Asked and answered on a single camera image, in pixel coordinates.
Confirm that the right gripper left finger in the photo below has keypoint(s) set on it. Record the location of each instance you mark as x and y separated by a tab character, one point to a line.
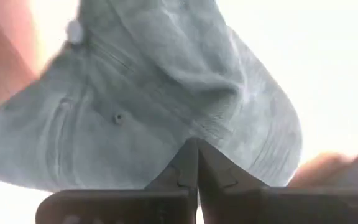
151	205

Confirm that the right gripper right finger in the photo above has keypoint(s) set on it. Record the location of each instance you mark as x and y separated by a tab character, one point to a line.
259	205

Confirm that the grey-green cloth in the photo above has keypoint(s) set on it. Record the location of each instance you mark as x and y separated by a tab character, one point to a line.
135	93

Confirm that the red tray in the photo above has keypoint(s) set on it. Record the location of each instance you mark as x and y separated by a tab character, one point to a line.
8	62

